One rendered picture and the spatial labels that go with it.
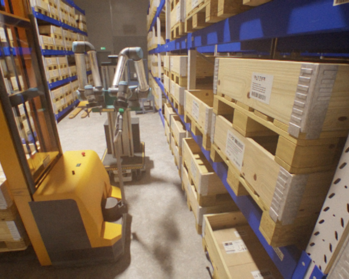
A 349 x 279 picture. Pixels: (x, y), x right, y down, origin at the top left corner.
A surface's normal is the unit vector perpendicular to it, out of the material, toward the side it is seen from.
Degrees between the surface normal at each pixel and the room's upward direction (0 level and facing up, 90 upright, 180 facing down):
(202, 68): 90
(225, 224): 90
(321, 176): 90
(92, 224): 90
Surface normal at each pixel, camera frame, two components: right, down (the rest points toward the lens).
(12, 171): 0.16, 0.38
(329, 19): -0.99, 0.06
